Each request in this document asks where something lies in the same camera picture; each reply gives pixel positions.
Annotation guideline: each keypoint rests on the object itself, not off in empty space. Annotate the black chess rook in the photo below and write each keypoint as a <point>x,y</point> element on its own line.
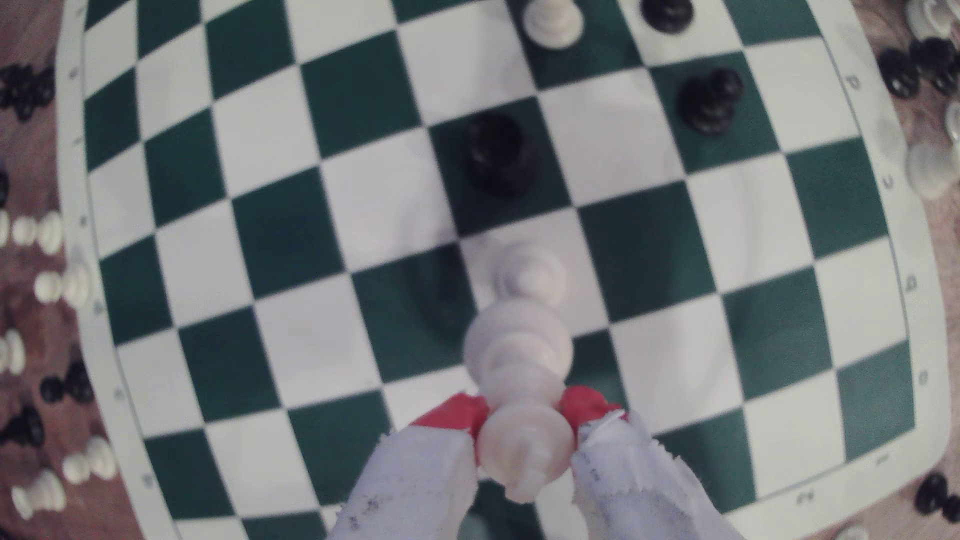
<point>501,154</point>

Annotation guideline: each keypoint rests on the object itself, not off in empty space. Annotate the green and white chessboard mat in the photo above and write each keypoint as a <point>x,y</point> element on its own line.
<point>360,90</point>

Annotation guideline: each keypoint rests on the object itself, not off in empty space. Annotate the white chess king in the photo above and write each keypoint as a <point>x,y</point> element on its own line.
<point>525,450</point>

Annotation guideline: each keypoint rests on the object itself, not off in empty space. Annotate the black chess piece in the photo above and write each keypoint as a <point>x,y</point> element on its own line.
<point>898,73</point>
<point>3,189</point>
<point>26,86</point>
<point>26,427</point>

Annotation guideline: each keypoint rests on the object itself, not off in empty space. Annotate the white chess bishop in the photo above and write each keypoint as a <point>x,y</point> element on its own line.
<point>529,270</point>

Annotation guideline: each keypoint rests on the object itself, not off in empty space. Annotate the black chess pawn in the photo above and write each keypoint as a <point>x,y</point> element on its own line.
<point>931,493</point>
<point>77,381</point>
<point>703,105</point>
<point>667,11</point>

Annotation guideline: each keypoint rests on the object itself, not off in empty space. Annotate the white chess pawn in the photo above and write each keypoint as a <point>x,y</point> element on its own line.
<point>100,457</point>
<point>851,534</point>
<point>49,231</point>
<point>75,285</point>
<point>553,21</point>
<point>46,489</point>

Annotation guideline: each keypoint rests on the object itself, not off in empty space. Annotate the white chess piece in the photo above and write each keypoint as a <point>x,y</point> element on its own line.
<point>954,121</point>
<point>11,352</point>
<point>926,16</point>

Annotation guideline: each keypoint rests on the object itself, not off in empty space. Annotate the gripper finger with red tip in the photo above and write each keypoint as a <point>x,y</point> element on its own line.
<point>420,487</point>
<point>637,487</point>

